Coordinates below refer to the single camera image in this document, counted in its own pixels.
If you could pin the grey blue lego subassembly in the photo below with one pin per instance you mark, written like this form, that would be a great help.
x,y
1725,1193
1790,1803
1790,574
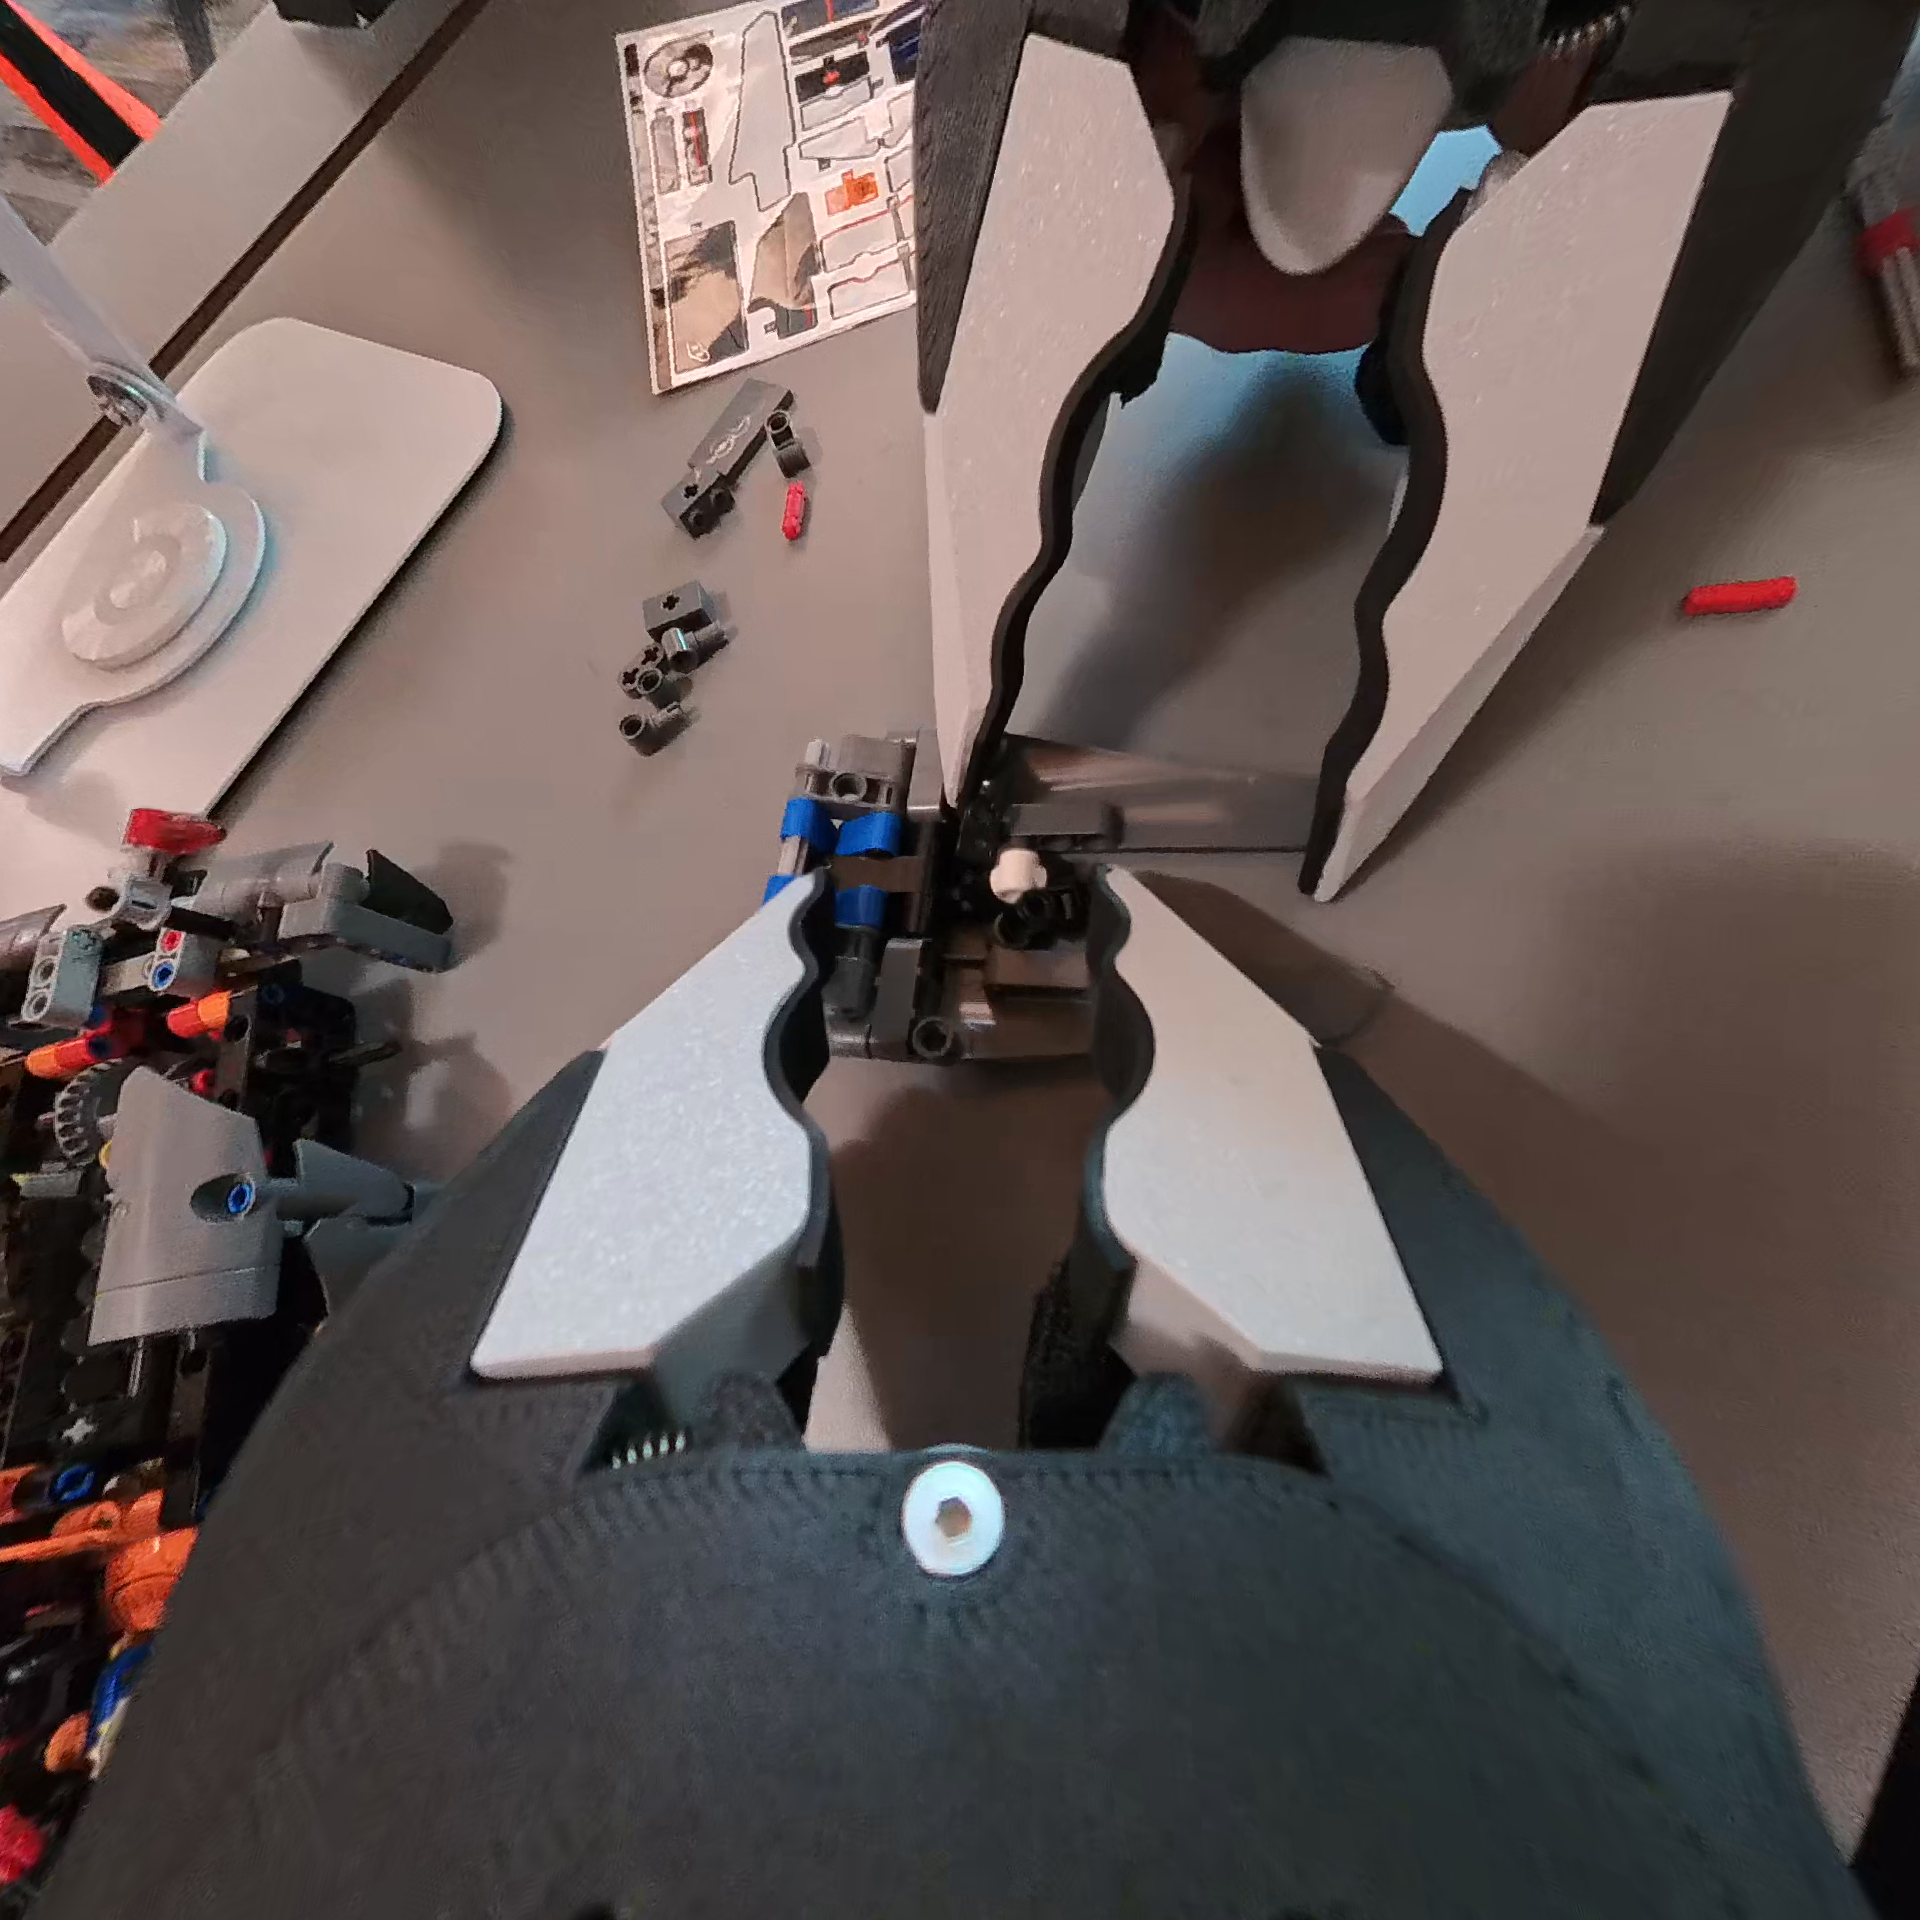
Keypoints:
x,y
901,961

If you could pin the black orange striped box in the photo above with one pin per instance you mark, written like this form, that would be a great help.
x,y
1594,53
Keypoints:
x,y
67,112

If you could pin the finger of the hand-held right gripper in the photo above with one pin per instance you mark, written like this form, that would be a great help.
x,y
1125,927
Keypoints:
x,y
1531,421
1036,331

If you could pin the grey red lego rod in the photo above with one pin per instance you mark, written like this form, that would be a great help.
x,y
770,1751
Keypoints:
x,y
1893,254

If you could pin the dark grey lego slope piece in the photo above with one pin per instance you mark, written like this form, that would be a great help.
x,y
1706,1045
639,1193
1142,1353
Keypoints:
x,y
727,457

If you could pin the lego sticker sheet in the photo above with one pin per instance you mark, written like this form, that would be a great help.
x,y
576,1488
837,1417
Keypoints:
x,y
750,195

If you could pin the small red lego pin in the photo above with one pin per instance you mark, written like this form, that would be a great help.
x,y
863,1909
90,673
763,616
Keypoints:
x,y
797,510

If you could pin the large grey black lego model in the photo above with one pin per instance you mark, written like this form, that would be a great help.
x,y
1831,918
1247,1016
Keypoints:
x,y
182,1215

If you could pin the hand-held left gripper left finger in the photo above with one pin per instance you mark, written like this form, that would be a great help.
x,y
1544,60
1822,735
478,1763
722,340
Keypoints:
x,y
661,1184

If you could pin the small black lego connector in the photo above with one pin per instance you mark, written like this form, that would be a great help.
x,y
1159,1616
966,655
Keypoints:
x,y
787,446

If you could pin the dark grey lego connector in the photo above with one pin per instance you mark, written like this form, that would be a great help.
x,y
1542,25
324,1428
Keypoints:
x,y
653,675
656,731

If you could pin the red lego axle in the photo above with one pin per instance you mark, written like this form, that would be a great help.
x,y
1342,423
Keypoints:
x,y
1738,598

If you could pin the person's right hand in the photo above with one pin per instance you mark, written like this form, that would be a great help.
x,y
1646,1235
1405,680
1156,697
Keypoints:
x,y
1277,307

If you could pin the silver flat lamp base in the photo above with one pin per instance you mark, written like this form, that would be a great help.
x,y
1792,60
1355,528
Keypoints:
x,y
347,436

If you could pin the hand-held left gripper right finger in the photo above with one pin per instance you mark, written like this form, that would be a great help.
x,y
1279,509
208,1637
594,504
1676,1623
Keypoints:
x,y
1260,1201

